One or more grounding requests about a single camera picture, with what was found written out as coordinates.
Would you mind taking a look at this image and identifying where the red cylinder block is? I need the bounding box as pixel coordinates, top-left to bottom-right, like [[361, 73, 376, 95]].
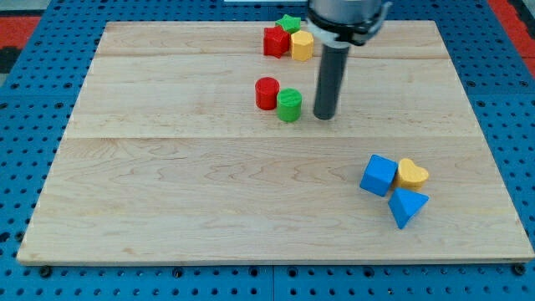
[[255, 77, 280, 110]]

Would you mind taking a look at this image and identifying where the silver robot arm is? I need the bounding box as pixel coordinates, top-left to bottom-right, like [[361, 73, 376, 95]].
[[307, 0, 392, 48]]

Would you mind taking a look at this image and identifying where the light wooden board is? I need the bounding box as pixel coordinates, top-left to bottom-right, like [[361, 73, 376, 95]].
[[17, 21, 534, 266]]

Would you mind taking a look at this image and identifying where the green cylinder block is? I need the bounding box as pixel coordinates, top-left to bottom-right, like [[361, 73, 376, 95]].
[[277, 88, 303, 122]]

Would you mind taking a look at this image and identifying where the red star block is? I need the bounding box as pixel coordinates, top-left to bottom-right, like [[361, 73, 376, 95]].
[[262, 26, 290, 59]]

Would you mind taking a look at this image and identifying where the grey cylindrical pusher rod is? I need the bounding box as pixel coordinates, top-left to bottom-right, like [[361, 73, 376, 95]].
[[313, 45, 349, 120]]

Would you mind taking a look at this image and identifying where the yellow hexagon block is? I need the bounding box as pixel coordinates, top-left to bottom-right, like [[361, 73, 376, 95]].
[[290, 30, 314, 61]]

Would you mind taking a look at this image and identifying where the blue cube block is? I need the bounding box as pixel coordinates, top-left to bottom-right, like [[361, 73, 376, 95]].
[[359, 154, 398, 196]]

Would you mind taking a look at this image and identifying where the green star block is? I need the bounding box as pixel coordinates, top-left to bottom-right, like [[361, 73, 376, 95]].
[[275, 14, 301, 33]]

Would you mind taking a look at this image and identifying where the yellow heart block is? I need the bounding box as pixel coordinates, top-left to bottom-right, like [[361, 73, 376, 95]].
[[392, 158, 430, 191]]

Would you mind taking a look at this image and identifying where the blue triangle block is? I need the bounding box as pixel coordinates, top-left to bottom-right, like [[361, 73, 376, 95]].
[[388, 187, 430, 229]]

